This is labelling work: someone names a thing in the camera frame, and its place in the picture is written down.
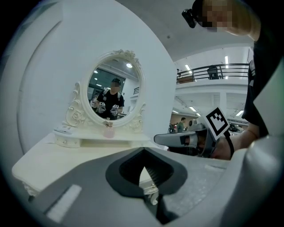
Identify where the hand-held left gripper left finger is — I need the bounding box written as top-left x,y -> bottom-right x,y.
30,146 -> 159,227

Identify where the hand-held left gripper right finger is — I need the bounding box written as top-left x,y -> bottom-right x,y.
144,148 -> 233,217

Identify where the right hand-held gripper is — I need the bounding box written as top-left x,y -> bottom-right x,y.
153,107 -> 230,159

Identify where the small wooden perfume bottle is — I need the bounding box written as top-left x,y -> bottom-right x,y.
103,117 -> 117,139

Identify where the person's right forearm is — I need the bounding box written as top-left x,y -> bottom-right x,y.
210,121 -> 260,161

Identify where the white dressing table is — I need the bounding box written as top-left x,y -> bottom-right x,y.
11,126 -> 170,206

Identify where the black mezzanine railing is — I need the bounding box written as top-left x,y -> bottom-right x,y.
176,63 -> 250,85

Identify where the black office chair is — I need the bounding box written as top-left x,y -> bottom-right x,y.
206,65 -> 221,80

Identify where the person's black T-shirt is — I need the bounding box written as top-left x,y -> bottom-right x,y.
241,33 -> 284,138

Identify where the person's head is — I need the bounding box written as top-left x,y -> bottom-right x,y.
192,0 -> 261,43

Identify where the black wrist strap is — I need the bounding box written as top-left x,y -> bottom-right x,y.
222,130 -> 236,159

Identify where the oval mirror white carved frame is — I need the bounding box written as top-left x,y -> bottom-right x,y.
62,49 -> 147,134

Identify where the black head-worn camera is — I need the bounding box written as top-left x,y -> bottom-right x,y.
181,0 -> 204,29

